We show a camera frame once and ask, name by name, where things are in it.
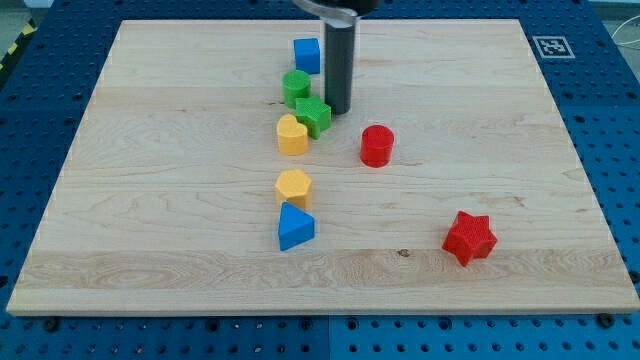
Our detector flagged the white cable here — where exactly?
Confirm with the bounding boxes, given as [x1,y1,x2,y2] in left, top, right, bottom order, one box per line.
[610,14,640,50]

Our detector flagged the red cylinder block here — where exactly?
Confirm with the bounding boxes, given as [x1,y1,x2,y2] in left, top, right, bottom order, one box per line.
[360,124,395,168]

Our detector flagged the yellow black hazard tape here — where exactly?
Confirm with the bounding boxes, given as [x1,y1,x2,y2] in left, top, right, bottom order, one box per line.
[1,19,38,72]

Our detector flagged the yellow hexagon block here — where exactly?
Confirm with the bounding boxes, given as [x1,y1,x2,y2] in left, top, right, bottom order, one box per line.
[275,169,313,210]

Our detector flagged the wooden board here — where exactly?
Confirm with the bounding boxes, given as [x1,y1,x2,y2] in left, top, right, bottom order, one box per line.
[7,19,639,316]

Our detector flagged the red star block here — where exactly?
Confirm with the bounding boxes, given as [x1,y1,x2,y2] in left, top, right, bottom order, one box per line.
[442,210,498,267]

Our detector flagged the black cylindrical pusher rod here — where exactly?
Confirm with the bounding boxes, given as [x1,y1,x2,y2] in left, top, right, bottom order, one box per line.
[324,22,355,115]

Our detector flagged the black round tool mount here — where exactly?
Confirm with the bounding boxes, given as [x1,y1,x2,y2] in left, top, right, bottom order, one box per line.
[293,0,381,26]

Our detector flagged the blue triangle block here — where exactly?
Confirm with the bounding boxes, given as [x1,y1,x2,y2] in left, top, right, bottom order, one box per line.
[278,202,315,251]

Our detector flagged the white fiducial marker tag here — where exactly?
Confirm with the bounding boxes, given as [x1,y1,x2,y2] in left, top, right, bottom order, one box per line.
[532,35,575,59]

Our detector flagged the yellow heart block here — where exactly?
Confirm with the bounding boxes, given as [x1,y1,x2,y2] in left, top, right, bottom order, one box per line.
[276,114,309,156]

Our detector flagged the blue cube block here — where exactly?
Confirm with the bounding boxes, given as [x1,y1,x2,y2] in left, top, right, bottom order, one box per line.
[293,38,321,75]

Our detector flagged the green star block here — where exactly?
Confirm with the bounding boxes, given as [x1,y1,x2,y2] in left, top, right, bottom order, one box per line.
[295,95,332,140]

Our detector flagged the green cylinder block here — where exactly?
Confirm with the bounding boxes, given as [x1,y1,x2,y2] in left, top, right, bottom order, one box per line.
[282,70,311,109]

